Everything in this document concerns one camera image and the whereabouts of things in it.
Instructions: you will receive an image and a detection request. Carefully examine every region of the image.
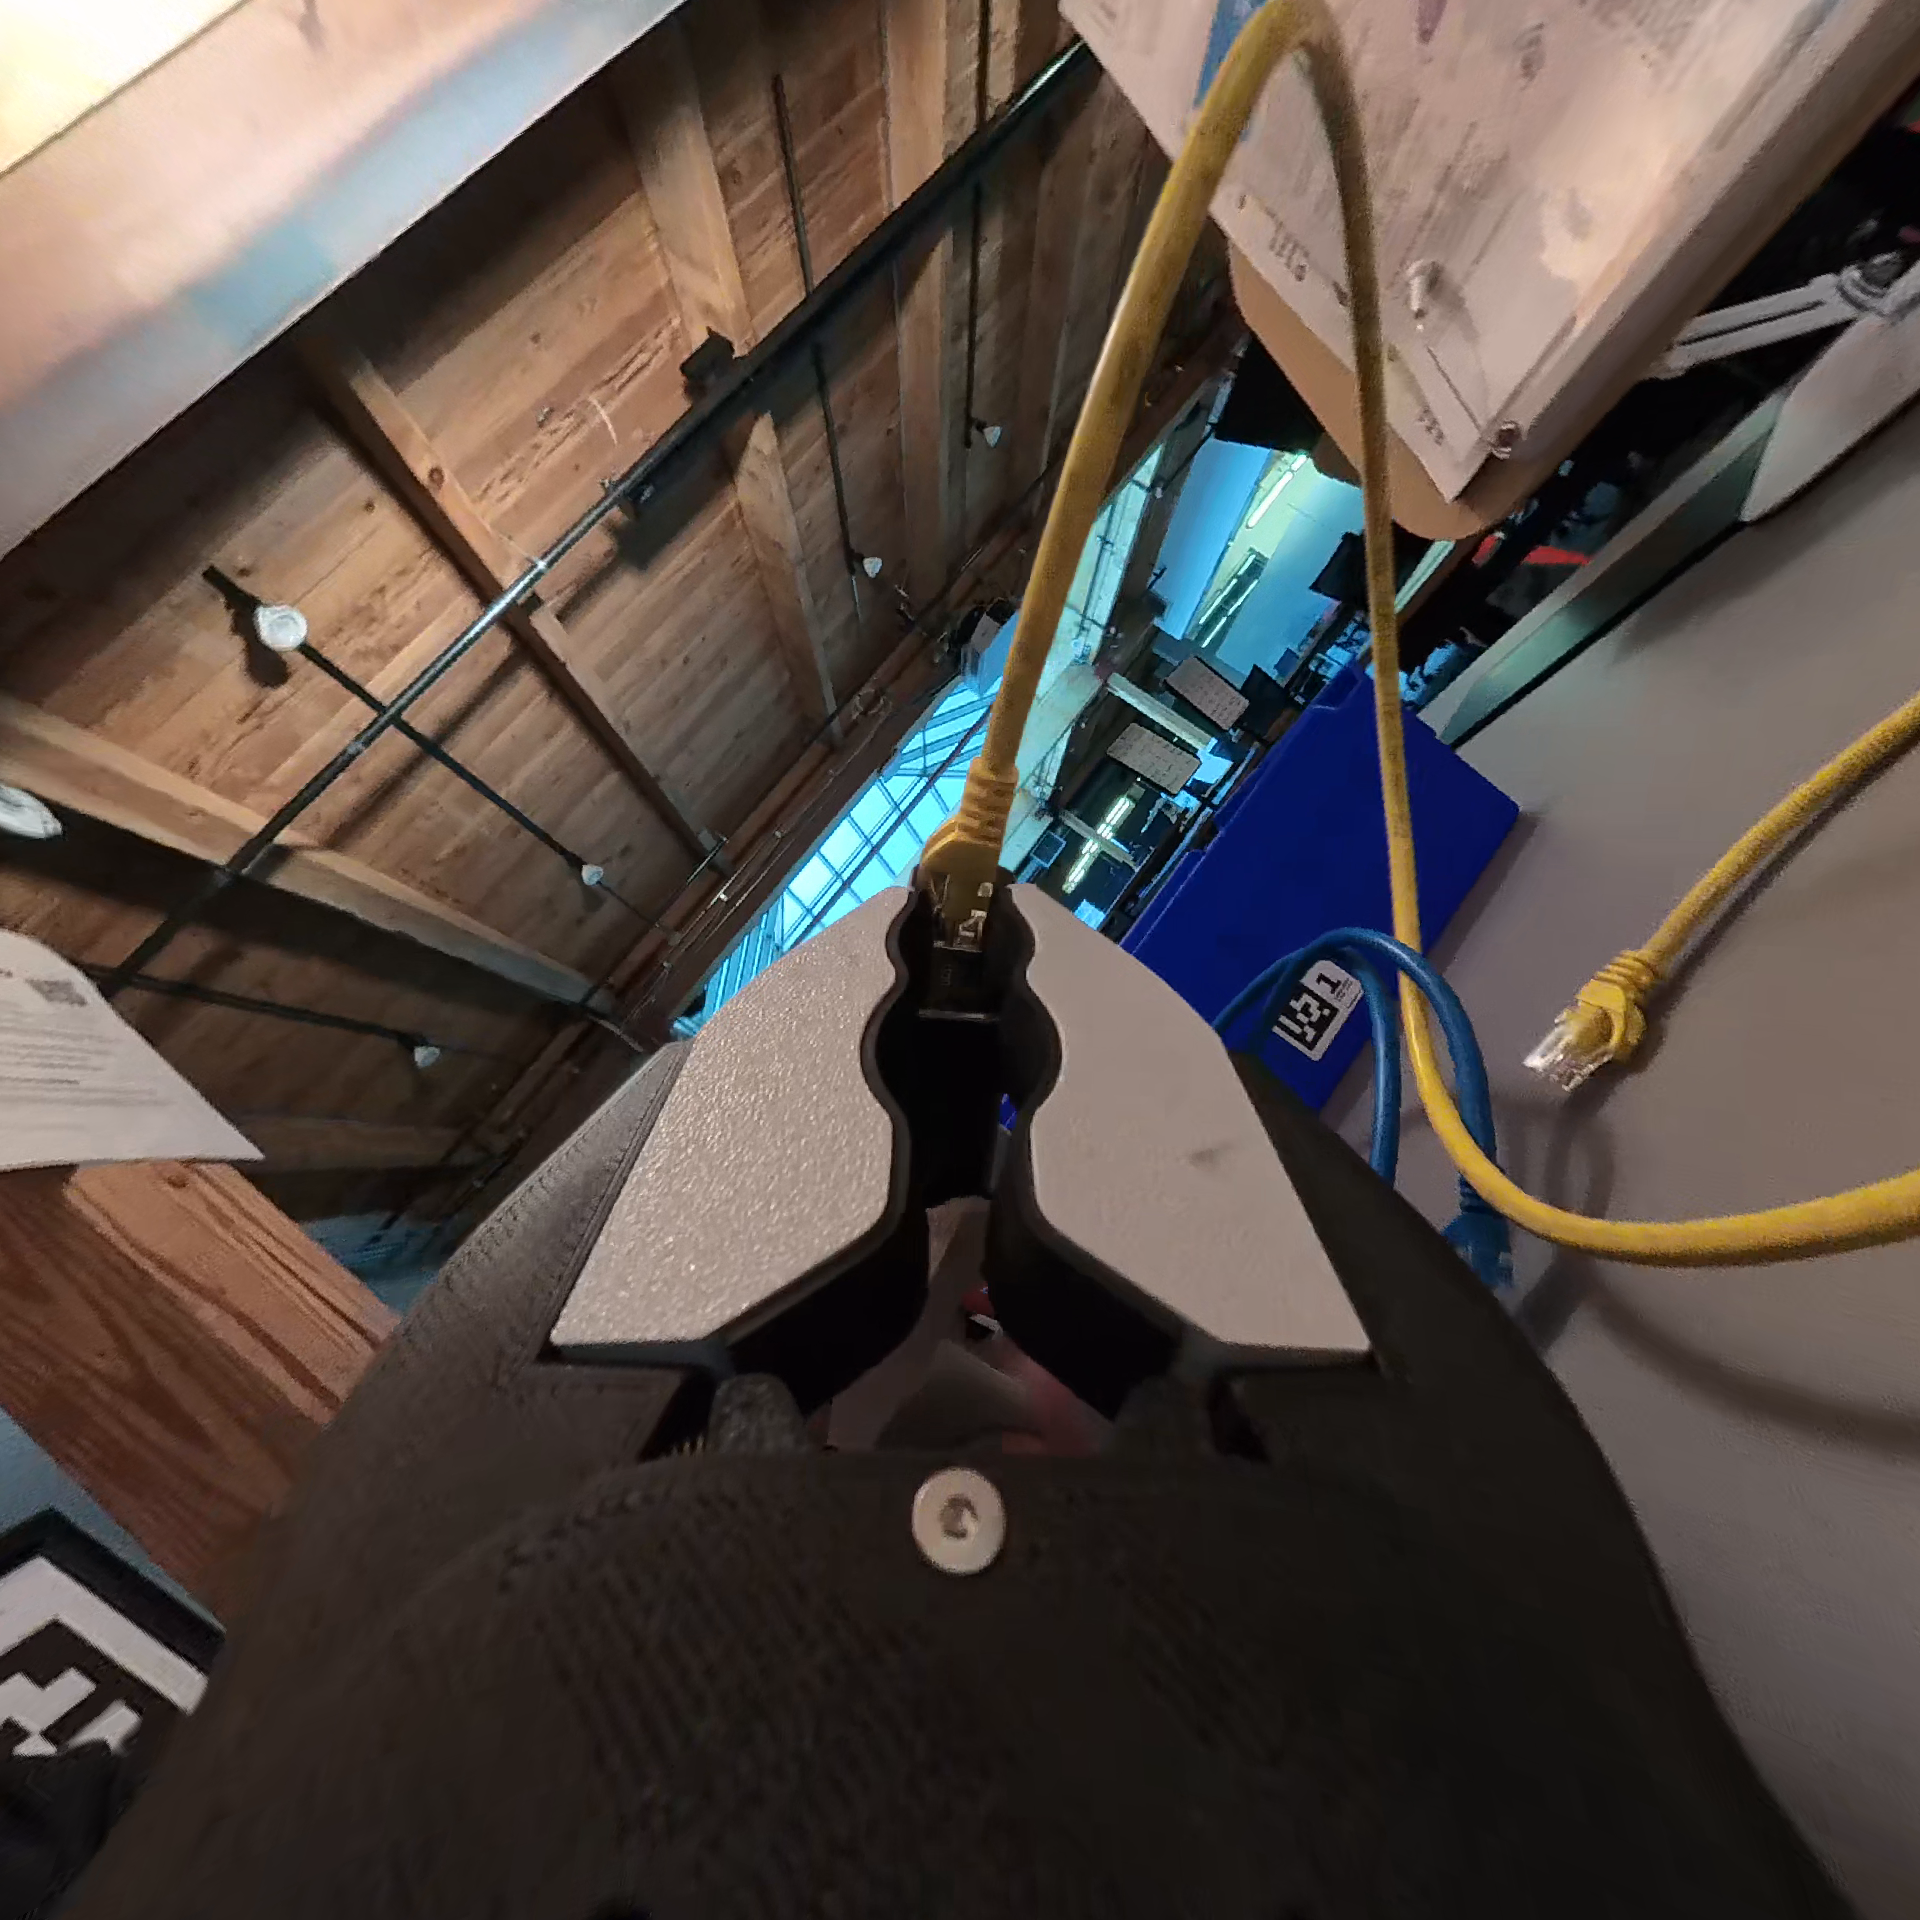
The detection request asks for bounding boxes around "person's right hand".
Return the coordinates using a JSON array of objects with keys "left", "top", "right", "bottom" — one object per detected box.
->
[{"left": 959, "top": 1320, "right": 1120, "bottom": 1456}]

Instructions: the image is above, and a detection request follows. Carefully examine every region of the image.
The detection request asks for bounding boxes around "blue ethernet cable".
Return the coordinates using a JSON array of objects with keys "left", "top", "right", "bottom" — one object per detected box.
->
[{"left": 1216, "top": 928, "right": 1518, "bottom": 1297}]

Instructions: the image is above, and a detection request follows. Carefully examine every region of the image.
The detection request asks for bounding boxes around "white paper notice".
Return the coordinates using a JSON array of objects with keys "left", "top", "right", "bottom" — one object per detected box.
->
[{"left": 0, "top": 931, "right": 264, "bottom": 1172}]

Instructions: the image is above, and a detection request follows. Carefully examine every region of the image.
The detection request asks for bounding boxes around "yellow ethernet cable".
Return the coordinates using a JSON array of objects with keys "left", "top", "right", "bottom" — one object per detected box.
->
[{"left": 918, "top": 0, "right": 1920, "bottom": 1270}]

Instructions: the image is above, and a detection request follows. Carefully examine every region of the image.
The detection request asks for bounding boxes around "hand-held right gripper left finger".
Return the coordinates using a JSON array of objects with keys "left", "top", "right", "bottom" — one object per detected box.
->
[{"left": 547, "top": 884, "right": 927, "bottom": 1408}]

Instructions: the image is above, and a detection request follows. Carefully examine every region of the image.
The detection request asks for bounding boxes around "blue storage bin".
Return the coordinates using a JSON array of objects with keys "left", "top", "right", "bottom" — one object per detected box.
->
[{"left": 1117, "top": 662, "right": 1519, "bottom": 1115}]

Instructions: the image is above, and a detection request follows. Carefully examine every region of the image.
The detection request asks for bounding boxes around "grey desk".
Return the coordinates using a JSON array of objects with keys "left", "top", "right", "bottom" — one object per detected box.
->
[{"left": 1328, "top": 434, "right": 1920, "bottom": 1920}]

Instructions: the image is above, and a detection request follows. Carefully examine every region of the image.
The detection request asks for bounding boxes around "black printed garment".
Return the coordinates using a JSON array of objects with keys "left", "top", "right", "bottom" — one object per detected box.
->
[{"left": 0, "top": 1740, "right": 154, "bottom": 1920}]

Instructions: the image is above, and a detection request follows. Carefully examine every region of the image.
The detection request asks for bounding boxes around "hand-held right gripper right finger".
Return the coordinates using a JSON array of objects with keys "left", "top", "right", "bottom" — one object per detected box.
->
[{"left": 983, "top": 884, "right": 1375, "bottom": 1417}]

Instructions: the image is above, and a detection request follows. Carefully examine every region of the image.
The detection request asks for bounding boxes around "black framed marker sign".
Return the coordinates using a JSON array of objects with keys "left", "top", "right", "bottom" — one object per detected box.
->
[{"left": 0, "top": 1516, "right": 227, "bottom": 1771}]

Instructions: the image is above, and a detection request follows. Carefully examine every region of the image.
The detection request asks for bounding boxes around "black network splitter box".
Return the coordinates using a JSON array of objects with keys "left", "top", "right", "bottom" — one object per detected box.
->
[{"left": 910, "top": 902, "right": 1004, "bottom": 1044}]

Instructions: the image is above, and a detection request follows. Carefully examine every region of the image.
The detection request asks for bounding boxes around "printed instruction sheet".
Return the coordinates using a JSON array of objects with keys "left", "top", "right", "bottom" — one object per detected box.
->
[{"left": 1056, "top": 0, "right": 1854, "bottom": 505}]

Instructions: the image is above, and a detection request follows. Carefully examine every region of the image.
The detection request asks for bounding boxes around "wooden post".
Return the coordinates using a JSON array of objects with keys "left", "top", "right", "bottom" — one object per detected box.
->
[{"left": 0, "top": 1161, "right": 400, "bottom": 1608}]

